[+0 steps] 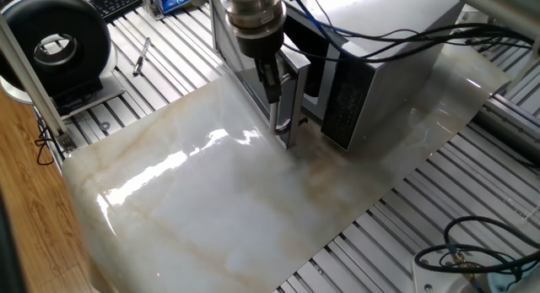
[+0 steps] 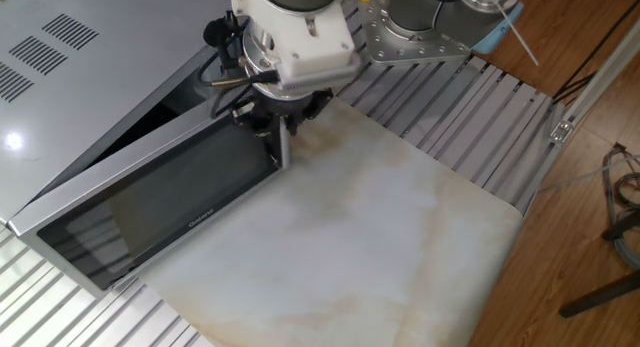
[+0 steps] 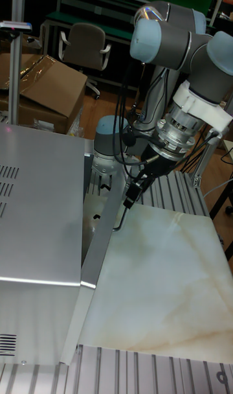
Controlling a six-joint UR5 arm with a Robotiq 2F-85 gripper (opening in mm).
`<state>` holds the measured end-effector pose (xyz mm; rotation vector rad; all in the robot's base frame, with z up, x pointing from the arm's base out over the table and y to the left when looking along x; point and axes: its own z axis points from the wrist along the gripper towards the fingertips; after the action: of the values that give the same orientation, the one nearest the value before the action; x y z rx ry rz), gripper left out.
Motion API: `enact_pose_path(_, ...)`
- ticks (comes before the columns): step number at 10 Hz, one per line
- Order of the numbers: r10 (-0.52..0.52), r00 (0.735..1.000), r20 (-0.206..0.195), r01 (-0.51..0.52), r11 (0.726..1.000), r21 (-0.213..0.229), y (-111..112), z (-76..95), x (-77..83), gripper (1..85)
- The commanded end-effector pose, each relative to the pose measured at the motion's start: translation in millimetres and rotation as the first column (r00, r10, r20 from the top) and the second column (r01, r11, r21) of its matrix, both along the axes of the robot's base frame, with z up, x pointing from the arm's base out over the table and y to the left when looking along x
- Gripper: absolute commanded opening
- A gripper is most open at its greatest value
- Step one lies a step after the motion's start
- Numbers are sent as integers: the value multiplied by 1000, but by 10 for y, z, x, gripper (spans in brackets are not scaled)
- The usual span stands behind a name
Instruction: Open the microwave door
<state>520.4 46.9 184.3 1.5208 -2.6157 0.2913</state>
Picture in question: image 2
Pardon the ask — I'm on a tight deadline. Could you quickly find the black floor cable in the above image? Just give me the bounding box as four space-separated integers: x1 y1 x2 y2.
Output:
552 0 640 106

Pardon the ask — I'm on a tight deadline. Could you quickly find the aluminium frame post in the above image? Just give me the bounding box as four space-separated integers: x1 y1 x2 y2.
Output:
562 16 640 126

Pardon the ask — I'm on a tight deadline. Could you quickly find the silver microwave oven body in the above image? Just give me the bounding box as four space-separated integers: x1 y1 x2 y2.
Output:
0 0 236 228

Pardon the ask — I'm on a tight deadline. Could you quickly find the dark furniture leg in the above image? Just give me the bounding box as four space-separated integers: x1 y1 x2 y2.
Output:
558 270 640 319
601 211 640 242

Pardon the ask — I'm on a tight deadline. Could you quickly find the grey cable bundle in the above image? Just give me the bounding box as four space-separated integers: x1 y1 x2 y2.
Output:
599 142 640 271

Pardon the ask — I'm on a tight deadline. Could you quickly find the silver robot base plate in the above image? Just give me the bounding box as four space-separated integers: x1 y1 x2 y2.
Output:
360 0 472 66

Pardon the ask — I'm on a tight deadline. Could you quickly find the white zip tie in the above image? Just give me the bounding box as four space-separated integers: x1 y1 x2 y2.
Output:
493 0 541 67

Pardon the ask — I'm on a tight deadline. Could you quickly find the silver corner bracket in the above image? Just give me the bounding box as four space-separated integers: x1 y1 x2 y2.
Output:
548 119 575 146

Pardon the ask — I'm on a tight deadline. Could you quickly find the thick black camera cable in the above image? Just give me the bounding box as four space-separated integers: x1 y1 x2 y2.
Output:
198 10 281 119

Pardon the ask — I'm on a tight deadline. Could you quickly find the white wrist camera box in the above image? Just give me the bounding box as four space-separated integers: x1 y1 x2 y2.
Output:
230 0 362 93

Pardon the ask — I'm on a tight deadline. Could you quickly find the thin white cable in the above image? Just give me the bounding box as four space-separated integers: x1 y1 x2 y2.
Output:
538 154 640 194

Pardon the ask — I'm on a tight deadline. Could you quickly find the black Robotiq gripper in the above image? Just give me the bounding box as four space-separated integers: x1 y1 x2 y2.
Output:
232 89 334 166

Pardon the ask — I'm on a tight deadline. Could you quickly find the marble pattern table mat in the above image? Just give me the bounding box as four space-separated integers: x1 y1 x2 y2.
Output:
137 96 524 347

